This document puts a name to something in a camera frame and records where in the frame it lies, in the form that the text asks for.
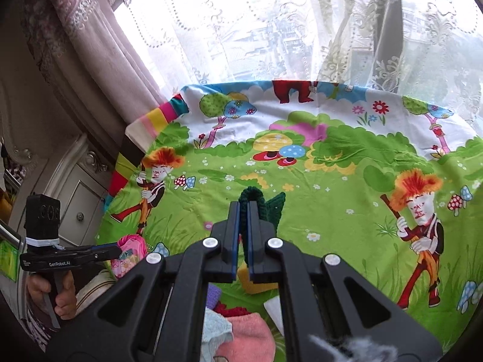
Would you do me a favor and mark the red fluffy plush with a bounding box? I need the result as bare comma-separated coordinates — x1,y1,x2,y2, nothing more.
213,302,250,318

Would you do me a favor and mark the pink elephant towel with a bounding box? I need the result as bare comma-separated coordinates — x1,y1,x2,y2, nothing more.
214,313,276,362

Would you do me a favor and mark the light blue towel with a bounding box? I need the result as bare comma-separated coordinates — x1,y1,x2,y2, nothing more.
200,307,233,362

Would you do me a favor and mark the white carved cabinet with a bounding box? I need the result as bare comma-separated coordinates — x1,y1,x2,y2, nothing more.
4,134,113,247

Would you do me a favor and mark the yellow sponge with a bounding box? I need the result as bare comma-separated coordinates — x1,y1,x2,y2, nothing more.
237,262,278,295

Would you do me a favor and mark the white lace curtain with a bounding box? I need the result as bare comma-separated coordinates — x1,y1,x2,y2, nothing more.
115,0,482,127

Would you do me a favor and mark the white sponge block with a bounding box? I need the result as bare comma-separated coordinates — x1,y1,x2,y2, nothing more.
264,295,284,336

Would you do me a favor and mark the pink patterned curtain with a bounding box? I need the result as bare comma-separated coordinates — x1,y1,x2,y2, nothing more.
22,0,164,155

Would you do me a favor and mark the person's left hand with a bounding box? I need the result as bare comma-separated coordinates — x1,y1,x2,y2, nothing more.
26,271,77,320

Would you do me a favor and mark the purple knitted item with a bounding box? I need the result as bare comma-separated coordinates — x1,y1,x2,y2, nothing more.
206,284,222,310

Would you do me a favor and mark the dark green knitted item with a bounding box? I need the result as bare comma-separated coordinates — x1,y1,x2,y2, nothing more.
238,186,286,268

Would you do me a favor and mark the pink cartoon bag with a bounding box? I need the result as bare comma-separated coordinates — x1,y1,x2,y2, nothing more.
110,234,147,279

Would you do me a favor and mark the colourful cartoon bed sheet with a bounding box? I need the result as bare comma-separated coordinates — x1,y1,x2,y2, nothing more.
96,80,482,350

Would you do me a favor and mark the grey fuzzy item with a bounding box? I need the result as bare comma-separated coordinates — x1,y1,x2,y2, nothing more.
309,335,399,362

